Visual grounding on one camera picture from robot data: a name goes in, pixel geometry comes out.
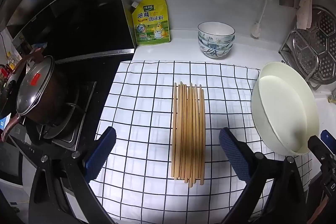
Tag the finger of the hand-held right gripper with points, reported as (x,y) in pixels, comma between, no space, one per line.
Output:
(314,144)
(326,134)

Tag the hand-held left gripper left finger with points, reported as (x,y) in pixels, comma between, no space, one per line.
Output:
(101,153)

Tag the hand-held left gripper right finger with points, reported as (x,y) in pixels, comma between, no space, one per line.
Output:
(236,153)

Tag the white oval plastic basin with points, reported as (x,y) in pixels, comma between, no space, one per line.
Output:
(281,108)

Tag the pile of wooden chopsticks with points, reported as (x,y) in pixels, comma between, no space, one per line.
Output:
(187,134)

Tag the black gas stove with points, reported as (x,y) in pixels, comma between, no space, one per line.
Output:
(84,98)

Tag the white black checked cloth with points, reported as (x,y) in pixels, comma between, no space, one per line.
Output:
(141,108)

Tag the dark brown cooking pot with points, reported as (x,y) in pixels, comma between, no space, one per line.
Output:
(52,98)

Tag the glass pot lid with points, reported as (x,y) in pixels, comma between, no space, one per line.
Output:
(29,92)

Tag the white dish brush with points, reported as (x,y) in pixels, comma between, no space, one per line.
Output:
(256,29)

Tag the pink dish cloth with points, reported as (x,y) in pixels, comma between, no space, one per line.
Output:
(304,8)

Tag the row of condiment bottles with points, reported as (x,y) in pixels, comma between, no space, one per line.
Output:
(9,64)

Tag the black range hood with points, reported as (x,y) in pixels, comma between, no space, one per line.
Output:
(78,16)

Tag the yellow seasoning pouch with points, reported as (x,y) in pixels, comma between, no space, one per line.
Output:
(152,24)

